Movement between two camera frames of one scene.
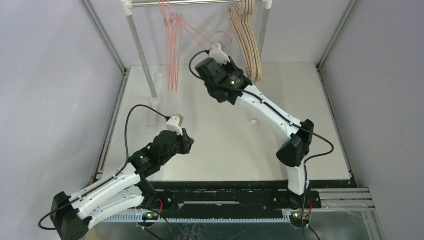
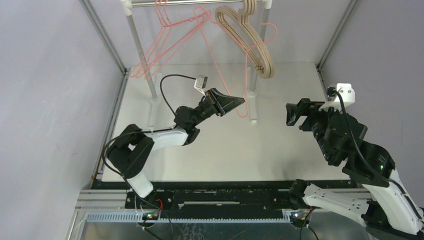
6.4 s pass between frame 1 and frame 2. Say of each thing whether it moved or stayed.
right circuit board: stayed
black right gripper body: moved
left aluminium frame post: stayed
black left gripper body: moved
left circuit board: stayed
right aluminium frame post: stayed
